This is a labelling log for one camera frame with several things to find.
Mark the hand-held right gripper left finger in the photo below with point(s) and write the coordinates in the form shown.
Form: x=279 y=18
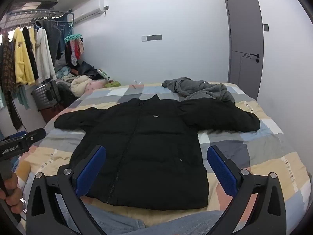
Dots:
x=90 y=169

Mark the pink pillow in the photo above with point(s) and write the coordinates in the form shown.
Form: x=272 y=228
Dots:
x=96 y=85

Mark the bed with patchwork cover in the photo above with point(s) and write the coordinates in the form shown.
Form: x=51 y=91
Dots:
x=264 y=156

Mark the black hanging garment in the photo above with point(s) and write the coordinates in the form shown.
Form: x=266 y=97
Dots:
x=30 y=46

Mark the cream plush blanket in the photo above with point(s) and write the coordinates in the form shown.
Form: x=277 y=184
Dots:
x=79 y=85

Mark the grey wall switch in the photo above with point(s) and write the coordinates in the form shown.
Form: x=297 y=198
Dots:
x=266 y=27

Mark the person's blue jeans legs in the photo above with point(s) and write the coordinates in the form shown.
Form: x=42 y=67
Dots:
x=117 y=221

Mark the dark grey hanging garment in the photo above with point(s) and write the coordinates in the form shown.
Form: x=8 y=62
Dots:
x=52 y=36

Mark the teal hanging garment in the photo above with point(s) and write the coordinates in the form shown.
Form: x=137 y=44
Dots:
x=22 y=98

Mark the person's left hand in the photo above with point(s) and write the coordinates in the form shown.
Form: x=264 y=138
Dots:
x=13 y=188

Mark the black bag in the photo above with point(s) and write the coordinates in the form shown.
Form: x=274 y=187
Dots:
x=89 y=69

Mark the teal clip hanger with laundry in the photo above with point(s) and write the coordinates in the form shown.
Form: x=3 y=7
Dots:
x=74 y=49

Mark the yellow fleece robe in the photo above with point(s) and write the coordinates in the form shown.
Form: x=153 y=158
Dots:
x=22 y=58

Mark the grey door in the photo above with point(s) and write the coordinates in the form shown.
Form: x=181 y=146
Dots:
x=244 y=29

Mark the white air conditioner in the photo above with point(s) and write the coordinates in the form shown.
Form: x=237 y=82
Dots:
x=88 y=13

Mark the brown patterned hanging garment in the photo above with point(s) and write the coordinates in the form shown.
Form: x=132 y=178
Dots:
x=7 y=73

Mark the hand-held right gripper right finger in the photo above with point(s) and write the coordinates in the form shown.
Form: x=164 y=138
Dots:
x=221 y=169

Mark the grey fleece jacket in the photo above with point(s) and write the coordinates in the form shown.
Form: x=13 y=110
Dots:
x=195 y=90

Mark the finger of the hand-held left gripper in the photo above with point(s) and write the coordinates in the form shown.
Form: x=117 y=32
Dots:
x=36 y=135

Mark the grey white wall panel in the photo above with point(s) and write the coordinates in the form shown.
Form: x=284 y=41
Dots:
x=152 y=37

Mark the metal clothes rack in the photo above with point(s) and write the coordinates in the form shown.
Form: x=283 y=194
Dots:
x=29 y=12

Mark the black puffer jacket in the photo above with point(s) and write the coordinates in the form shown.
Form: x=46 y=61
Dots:
x=151 y=146

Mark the silver suitcase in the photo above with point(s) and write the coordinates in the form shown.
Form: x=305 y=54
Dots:
x=42 y=96

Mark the green cushion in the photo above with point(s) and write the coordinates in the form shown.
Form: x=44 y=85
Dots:
x=113 y=84

